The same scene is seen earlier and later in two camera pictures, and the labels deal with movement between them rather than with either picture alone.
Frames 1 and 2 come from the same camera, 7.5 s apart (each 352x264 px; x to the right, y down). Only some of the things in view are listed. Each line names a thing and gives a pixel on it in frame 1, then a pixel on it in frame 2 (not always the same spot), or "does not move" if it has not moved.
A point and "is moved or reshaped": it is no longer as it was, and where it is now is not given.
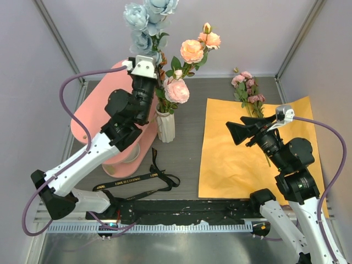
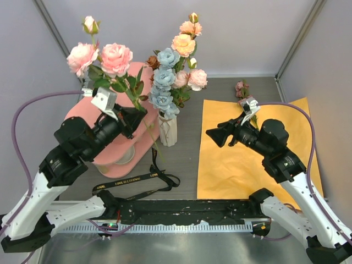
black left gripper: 134,77 to 129,118
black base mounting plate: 179,211 does not move
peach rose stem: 194,53 to 185,44
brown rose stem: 161,77 is moved or reshaped
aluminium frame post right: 318,7 does not move
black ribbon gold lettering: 154,170 does not move
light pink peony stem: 176,91 to 194,78
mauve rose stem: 247,93 is moved or reshaped
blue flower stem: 146,23 to 160,96
